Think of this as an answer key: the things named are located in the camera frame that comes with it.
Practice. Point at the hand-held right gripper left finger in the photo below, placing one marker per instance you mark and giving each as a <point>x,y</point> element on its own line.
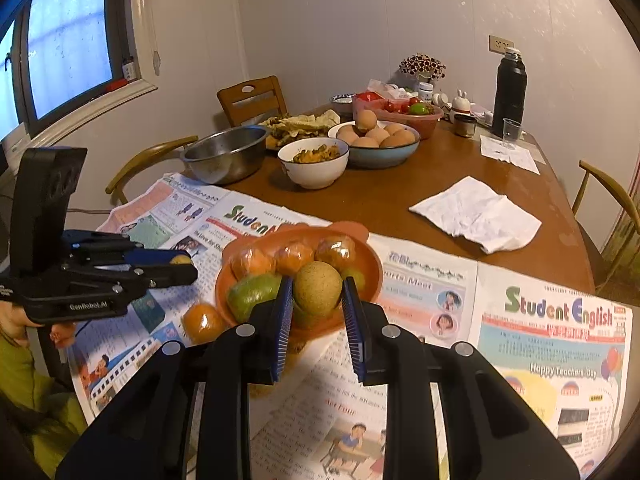
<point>282,332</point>

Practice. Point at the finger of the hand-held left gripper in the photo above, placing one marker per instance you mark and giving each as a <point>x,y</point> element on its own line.
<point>105,242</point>
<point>167,275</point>

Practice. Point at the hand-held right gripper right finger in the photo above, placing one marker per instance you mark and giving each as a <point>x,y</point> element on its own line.
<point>355,332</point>

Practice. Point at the small yellow fruit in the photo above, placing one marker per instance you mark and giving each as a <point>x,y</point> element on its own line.
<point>181,260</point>

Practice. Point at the green apple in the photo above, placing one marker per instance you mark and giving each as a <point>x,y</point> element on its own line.
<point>252,296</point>

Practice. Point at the small brown round fruit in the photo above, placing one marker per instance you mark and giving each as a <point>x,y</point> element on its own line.
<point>317,287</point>

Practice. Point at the orange bear-eared plate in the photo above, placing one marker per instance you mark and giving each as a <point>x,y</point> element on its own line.
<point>367,260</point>

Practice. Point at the reddish fruit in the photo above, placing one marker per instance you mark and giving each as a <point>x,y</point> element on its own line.
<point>336,252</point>

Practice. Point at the person's left hand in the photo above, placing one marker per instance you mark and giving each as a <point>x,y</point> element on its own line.
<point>15,322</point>

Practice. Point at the illustrated newspaper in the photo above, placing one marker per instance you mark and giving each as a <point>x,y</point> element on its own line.
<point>320,410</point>

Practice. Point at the steel bowl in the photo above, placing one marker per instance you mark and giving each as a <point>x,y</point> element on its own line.
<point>225,157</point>

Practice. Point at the small white box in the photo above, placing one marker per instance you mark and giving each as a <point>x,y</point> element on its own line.
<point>129,69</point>

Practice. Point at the window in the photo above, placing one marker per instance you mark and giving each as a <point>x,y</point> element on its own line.
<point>65,40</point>

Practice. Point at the white bowl of food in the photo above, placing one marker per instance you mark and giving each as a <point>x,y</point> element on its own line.
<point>312,170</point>

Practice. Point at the crumpled white tissue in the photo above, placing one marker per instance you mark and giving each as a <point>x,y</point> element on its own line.
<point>475,212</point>

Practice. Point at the green jacket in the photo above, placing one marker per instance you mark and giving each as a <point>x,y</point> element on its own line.
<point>30,400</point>

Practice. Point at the wooden chair back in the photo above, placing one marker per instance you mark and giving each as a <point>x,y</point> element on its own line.
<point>250,105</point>

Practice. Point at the newspaper with balloon print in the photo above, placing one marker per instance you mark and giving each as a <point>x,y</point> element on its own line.
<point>550,360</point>

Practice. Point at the plate of flatbread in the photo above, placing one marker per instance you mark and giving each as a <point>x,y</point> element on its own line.
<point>300,125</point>

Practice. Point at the pile of brown eggs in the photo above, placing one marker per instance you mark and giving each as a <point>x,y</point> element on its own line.
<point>375,132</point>

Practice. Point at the pink basin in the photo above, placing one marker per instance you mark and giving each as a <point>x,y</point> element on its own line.
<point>425,122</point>

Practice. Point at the blue patterned bowl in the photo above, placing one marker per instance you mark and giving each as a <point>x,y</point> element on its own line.
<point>342,104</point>

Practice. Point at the red tomato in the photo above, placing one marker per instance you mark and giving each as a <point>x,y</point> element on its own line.
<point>395,106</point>

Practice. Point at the green pepper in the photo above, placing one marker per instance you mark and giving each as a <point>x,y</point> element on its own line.
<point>419,108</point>

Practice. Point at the small steel cup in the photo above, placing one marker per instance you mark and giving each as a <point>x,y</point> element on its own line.
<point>465,126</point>

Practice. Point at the white paper sheet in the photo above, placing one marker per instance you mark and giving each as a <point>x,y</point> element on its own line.
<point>510,155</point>

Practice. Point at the red and white plastic bag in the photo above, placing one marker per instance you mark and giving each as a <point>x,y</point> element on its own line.
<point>387,90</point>

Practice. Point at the small white cup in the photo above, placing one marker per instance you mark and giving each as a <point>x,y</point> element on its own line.
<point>440,100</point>

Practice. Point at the white pill bottle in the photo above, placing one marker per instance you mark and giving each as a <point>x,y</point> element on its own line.
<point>425,92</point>

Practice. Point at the white bunny figure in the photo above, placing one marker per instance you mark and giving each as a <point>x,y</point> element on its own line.
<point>461,105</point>

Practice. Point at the clear plastic cup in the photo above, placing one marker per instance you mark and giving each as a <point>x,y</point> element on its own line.
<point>512,134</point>

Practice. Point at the dried flower bouquet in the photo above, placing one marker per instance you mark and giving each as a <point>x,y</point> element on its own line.
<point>421,65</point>

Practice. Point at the black thermos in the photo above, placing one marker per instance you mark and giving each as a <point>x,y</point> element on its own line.
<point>509,92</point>

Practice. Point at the white wall hook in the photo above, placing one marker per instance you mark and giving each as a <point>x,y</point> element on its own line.
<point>156,60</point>

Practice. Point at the wall socket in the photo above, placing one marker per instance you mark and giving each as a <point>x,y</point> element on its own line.
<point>501,44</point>

